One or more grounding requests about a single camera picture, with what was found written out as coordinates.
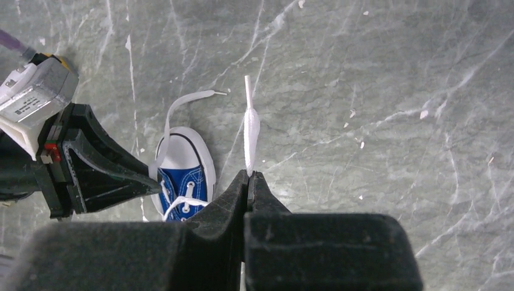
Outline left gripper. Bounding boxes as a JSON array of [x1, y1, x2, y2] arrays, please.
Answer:
[[1, 103, 161, 219]]

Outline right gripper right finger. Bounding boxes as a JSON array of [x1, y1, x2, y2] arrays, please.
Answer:
[[244, 172, 424, 290]]

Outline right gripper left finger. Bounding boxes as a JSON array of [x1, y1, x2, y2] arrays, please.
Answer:
[[8, 171, 248, 290]]

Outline blue canvas sneaker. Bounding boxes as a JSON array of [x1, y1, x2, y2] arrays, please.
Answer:
[[152, 127, 216, 222]]

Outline white shoelace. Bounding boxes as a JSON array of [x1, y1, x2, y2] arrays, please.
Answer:
[[147, 75, 261, 223]]

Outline small yellow block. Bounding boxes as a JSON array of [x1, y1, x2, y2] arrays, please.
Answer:
[[43, 53, 76, 73]]

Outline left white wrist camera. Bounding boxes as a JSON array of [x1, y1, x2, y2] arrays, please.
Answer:
[[1, 57, 79, 161]]

